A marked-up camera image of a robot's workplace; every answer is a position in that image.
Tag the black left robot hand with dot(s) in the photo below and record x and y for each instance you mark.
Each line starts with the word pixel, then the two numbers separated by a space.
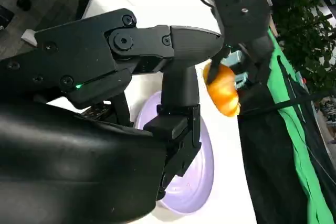
pixel 244 16

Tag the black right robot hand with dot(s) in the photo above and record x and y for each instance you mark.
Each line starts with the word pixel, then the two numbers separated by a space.
pixel 78 155

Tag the orange toy bread roll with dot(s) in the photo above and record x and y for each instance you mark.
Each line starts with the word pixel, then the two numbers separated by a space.
pixel 225 95

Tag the pale green mug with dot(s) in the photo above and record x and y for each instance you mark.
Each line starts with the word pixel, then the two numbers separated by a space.
pixel 236 57

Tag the green leafy plant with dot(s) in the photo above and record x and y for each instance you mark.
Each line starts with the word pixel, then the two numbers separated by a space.
pixel 307 32

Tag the lilac plate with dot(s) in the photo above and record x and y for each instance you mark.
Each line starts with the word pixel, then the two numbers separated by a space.
pixel 195 182

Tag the grey cluttered desk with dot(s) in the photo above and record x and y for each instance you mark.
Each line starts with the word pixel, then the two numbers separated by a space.
pixel 325 121

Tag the black cloth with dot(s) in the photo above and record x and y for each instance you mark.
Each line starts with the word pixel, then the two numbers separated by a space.
pixel 265 155

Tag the green cloth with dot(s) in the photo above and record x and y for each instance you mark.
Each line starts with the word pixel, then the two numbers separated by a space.
pixel 302 155

